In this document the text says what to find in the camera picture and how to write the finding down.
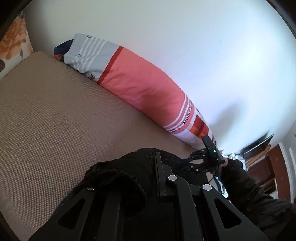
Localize pink striped long pillow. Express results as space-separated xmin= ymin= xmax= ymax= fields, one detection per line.
xmin=54 ymin=34 xmax=215 ymax=149

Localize brown wooden cabinet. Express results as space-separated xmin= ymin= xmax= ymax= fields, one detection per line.
xmin=242 ymin=135 xmax=291 ymax=200

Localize right hand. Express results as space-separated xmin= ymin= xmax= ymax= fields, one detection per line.
xmin=220 ymin=158 xmax=236 ymax=169

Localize orange floral white pillow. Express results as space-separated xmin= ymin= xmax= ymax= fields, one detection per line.
xmin=0 ymin=11 xmax=34 ymax=81

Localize dark sleeved right forearm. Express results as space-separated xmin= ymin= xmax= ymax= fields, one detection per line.
xmin=220 ymin=160 xmax=295 ymax=240

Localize black pants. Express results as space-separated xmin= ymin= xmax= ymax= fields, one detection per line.
xmin=52 ymin=147 xmax=209 ymax=223

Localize beige woven bed mat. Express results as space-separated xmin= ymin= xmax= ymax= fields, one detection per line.
xmin=1 ymin=52 xmax=192 ymax=240

